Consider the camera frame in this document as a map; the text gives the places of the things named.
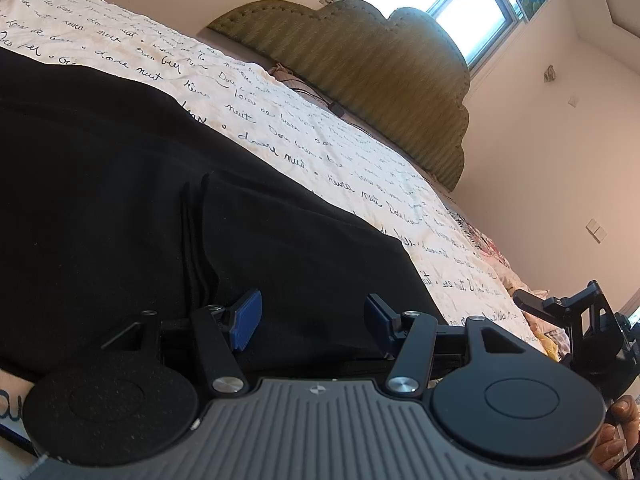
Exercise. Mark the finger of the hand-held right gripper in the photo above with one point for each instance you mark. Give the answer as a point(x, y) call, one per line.
point(540, 306)

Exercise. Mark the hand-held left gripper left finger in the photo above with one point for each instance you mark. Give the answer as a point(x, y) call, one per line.
point(246, 317)

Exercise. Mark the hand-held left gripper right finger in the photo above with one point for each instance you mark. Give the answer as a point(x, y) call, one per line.
point(379, 321)

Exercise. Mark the black pants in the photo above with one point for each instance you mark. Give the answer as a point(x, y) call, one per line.
point(150, 210)

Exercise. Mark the person's right hand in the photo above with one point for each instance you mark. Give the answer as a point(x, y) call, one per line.
point(622, 430)

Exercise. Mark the patterned pink cloth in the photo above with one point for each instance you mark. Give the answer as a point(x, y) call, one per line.
point(482, 247)

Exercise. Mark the white script printed blanket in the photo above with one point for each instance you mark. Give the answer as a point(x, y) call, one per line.
point(310, 125)

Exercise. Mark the olive upholstered headboard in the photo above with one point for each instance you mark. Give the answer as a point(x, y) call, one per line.
point(380, 85)

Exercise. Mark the window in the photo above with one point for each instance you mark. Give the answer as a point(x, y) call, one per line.
point(450, 5)

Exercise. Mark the white light switch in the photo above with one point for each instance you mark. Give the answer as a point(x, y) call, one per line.
point(597, 230)

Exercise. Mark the white wall outlet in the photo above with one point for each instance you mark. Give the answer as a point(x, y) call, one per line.
point(574, 101)

